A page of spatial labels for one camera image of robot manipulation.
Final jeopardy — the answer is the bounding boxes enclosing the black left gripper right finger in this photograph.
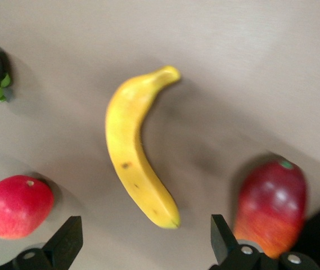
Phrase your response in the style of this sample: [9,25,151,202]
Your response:
[210,214,320,270]

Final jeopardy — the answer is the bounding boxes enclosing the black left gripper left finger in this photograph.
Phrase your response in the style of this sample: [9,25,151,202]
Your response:
[0,215,83,270]

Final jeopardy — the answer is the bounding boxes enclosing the yellow banana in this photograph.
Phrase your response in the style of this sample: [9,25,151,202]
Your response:
[105,65,182,230]

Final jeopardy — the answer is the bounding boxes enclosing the red pomegranate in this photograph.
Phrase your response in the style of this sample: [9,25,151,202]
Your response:
[0,174,55,240]

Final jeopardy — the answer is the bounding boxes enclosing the red yellow mango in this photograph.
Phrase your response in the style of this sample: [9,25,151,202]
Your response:
[232,159,308,259]

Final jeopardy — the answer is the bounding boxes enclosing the brown table cover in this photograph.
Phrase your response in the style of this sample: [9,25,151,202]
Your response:
[0,0,320,270]

